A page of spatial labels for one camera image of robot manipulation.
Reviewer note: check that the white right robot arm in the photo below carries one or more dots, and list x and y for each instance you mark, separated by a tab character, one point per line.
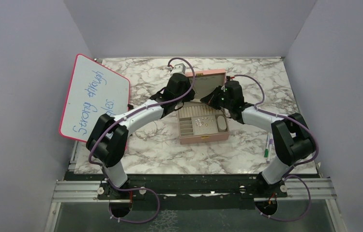
291	137

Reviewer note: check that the pink jewelry box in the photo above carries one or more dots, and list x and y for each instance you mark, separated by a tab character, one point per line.
197	122

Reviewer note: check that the pink-framed whiteboard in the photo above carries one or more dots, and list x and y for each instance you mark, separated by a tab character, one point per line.
94	90

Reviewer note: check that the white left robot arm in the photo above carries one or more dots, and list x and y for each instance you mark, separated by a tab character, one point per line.
108	140

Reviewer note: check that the green marker pen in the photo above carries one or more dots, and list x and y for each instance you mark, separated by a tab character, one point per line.
266	150

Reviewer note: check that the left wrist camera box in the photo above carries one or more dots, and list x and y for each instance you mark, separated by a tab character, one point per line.
178	69

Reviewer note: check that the white oval watch pillow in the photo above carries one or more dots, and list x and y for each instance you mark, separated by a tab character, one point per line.
221	123

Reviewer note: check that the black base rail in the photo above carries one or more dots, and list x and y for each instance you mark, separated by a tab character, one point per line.
147	192

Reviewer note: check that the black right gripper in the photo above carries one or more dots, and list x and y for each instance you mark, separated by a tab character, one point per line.
210	99

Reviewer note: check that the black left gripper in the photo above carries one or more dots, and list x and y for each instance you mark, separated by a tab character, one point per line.
189	97

